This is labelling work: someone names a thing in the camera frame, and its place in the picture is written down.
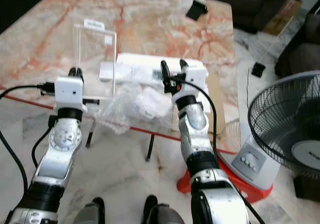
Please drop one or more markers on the clear plastic packaging box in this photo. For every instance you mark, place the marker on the clear plastic packaging box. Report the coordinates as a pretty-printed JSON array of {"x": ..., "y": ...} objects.
[{"x": 95, "y": 46}]

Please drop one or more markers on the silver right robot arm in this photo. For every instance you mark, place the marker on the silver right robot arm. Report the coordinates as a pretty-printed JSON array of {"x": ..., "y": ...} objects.
[{"x": 200, "y": 144}]

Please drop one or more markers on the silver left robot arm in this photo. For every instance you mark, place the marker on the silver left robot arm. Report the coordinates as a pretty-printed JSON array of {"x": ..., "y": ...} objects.
[{"x": 65, "y": 136}]

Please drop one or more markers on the flat white carton box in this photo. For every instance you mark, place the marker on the flat white carton box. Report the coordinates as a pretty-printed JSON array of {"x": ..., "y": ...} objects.
[{"x": 137, "y": 66}]

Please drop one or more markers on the crumpled clear plastic bag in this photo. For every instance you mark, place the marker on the crumpled clear plastic bag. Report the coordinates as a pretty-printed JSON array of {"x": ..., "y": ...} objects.
[{"x": 142, "y": 103}]

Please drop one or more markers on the small black pouch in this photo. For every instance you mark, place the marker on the small black pouch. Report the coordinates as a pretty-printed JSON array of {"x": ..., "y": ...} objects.
[{"x": 195, "y": 9}]

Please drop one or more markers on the thin black table leg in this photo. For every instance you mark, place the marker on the thin black table leg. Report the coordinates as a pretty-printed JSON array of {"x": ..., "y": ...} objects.
[
  {"x": 151, "y": 148},
  {"x": 91, "y": 136}
]

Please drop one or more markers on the black power adapter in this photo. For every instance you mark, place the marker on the black power adapter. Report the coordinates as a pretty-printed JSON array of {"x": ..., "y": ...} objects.
[{"x": 258, "y": 69}]

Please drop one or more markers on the black fan grille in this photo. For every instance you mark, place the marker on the black fan grille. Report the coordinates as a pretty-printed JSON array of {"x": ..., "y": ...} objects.
[{"x": 280, "y": 119}]

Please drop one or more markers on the grey fan base with buttons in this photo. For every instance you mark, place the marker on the grey fan base with buttons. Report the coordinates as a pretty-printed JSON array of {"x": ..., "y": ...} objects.
[{"x": 252, "y": 164}]

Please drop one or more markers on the brown cardboard box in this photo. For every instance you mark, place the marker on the brown cardboard box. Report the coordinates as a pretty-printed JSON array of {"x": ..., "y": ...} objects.
[{"x": 282, "y": 14}]

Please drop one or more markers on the dark armchair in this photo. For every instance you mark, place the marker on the dark armchair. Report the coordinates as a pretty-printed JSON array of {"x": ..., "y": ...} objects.
[{"x": 302, "y": 48}]

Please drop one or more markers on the robot right leg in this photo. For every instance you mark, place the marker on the robot right leg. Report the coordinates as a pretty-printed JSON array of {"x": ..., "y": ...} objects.
[{"x": 162, "y": 213}]

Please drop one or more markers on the robot leg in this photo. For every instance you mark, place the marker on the robot leg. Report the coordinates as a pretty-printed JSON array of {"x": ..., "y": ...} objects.
[
  {"x": 92, "y": 211},
  {"x": 162, "y": 213}
]

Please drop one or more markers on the robot left leg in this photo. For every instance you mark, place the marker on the robot left leg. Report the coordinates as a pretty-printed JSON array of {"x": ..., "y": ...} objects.
[{"x": 92, "y": 211}]

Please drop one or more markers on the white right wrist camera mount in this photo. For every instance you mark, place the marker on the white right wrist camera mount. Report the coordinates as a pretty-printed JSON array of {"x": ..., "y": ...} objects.
[{"x": 197, "y": 78}]

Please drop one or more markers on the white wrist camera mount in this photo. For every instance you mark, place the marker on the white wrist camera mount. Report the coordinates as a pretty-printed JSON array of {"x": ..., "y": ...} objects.
[
  {"x": 69, "y": 92},
  {"x": 197, "y": 78}
]

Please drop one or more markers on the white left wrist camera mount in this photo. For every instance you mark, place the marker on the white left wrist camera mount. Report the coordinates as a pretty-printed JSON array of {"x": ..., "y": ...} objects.
[{"x": 69, "y": 92}]

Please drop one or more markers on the red metal table frame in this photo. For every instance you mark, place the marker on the red metal table frame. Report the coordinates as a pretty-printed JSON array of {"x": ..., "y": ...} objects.
[{"x": 186, "y": 183}]

